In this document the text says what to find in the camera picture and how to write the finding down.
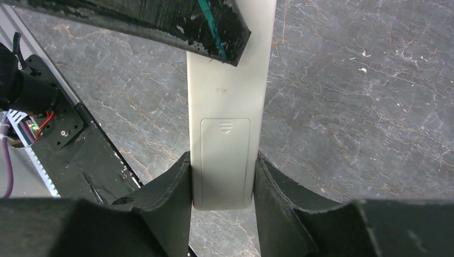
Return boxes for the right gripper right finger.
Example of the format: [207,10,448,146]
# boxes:
[254,154,453,256]

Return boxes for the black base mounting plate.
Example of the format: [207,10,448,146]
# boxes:
[26,54,143,204]

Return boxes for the white toothed cable duct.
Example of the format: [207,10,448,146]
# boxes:
[6,110,60,198]

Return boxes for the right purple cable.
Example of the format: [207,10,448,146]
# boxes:
[0,122,16,199]

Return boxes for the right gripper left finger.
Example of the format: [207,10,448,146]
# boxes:
[1,153,192,256]

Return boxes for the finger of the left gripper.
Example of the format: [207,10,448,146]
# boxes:
[4,0,251,66]

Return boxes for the white remote control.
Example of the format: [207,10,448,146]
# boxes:
[186,1,276,210]

